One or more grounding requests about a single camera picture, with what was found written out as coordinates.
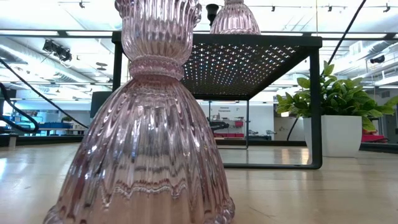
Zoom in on pink ribbed glass candlestick holder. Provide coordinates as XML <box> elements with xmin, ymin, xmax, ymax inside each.
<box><xmin>210</xmin><ymin>0</ymin><xmax>261</xmax><ymax>35</ymax></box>
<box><xmin>42</xmin><ymin>0</ymin><xmax>236</xmax><ymax>224</ymax></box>

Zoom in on tall black candlestick holder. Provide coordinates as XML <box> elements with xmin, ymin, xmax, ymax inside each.
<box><xmin>205</xmin><ymin>3</ymin><xmax>220</xmax><ymax>27</ymax></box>

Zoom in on red storage bins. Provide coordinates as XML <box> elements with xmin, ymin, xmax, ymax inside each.
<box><xmin>214</xmin><ymin>120</ymin><xmax>245</xmax><ymax>139</ymax></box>

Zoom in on black perforated metal stand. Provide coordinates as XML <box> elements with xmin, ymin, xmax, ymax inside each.
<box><xmin>111</xmin><ymin>32</ymin><xmax>323</xmax><ymax>170</ymax></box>

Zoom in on black monitor back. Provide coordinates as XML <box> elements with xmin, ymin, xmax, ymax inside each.
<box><xmin>90</xmin><ymin>91</ymin><xmax>114</xmax><ymax>119</ymax></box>

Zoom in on green plant in white pot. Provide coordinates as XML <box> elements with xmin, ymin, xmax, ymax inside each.
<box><xmin>275</xmin><ymin>60</ymin><xmax>398</xmax><ymax>158</ymax></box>

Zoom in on black ceiling spotlight cluster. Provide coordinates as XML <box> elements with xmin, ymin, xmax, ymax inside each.
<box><xmin>42</xmin><ymin>39</ymin><xmax>73</xmax><ymax>62</ymax></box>

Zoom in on black aluminium table frame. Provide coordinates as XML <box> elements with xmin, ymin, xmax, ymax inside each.
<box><xmin>0</xmin><ymin>133</ymin><xmax>398</xmax><ymax>155</ymax></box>

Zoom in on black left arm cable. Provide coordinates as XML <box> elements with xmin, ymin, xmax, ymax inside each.
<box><xmin>0</xmin><ymin>58</ymin><xmax>90</xmax><ymax>130</ymax></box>

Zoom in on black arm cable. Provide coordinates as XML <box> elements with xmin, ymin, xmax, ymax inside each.
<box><xmin>285</xmin><ymin>0</ymin><xmax>368</xmax><ymax>141</ymax></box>
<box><xmin>0</xmin><ymin>58</ymin><xmax>90</xmax><ymax>130</ymax></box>

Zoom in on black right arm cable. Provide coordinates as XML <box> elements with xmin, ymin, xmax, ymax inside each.
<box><xmin>285</xmin><ymin>0</ymin><xmax>368</xmax><ymax>141</ymax></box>

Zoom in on black corrugated cable hose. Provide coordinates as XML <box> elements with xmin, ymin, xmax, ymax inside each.
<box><xmin>0</xmin><ymin>82</ymin><xmax>40</xmax><ymax>134</ymax></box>

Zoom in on black ceiling camera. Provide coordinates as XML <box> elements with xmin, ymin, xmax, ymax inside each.
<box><xmin>369</xmin><ymin>54</ymin><xmax>386</xmax><ymax>65</ymax></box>

